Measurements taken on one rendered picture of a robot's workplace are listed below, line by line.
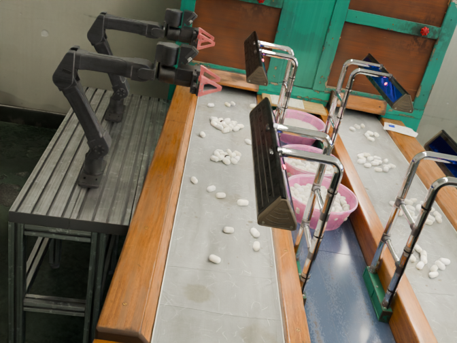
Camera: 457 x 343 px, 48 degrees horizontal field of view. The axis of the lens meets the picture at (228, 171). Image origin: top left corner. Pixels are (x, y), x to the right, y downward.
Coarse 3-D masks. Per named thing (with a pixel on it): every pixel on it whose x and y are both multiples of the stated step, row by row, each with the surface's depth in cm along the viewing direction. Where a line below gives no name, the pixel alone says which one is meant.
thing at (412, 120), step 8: (208, 88) 273; (224, 88) 279; (232, 88) 281; (264, 88) 272; (272, 88) 272; (280, 88) 272; (296, 88) 272; (304, 88) 272; (168, 96) 275; (248, 96) 275; (296, 96) 274; (304, 96) 274; (312, 96) 274; (320, 96) 274; (328, 96) 274; (328, 104) 289; (336, 112) 278; (344, 112) 281; (352, 112) 284; (360, 112) 287; (368, 112) 289; (392, 112) 278; (400, 112) 277; (416, 112) 277; (408, 120) 280; (416, 120) 280; (416, 128) 281
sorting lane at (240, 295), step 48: (240, 96) 272; (192, 144) 206; (240, 144) 215; (192, 192) 172; (240, 192) 179; (192, 240) 148; (240, 240) 152; (192, 288) 129; (240, 288) 133; (192, 336) 115; (240, 336) 118
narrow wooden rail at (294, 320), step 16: (256, 96) 271; (288, 240) 152; (288, 256) 145; (288, 272) 138; (288, 288) 133; (288, 304) 127; (288, 320) 122; (304, 320) 123; (288, 336) 117; (304, 336) 118
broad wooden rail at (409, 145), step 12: (384, 120) 273; (396, 120) 277; (396, 132) 260; (396, 144) 250; (408, 144) 247; (408, 156) 234; (420, 168) 223; (432, 168) 225; (432, 180) 213; (444, 192) 205; (456, 192) 207; (444, 204) 195; (456, 204) 197; (456, 216) 188; (456, 228) 183
